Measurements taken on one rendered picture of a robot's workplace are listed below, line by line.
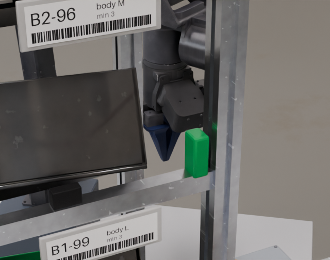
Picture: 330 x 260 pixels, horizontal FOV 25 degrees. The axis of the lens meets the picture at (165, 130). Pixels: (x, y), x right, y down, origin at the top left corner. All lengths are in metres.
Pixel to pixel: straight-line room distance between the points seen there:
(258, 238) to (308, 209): 1.65
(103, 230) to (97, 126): 0.08
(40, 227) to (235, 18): 0.18
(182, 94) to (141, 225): 0.44
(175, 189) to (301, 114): 3.36
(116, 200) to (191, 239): 0.99
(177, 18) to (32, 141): 0.40
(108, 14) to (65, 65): 3.97
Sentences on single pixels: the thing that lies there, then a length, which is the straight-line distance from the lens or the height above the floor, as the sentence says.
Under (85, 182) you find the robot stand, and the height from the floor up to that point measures 1.06.
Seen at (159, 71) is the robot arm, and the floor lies 1.36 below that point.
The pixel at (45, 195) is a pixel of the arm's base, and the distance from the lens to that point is 1.22.
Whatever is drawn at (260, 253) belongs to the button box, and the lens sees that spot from 1.30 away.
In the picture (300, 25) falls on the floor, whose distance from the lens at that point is 5.06.
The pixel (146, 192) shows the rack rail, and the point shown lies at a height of 1.47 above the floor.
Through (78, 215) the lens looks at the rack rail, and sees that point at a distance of 0.50.
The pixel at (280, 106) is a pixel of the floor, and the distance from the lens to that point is 3.95.
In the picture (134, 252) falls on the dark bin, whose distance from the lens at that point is 0.62.
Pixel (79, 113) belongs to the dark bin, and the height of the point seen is 1.51.
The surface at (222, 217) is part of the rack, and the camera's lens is 0.55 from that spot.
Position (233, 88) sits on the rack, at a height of 1.53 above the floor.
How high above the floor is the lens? 1.75
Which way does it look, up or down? 28 degrees down
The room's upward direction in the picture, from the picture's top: straight up
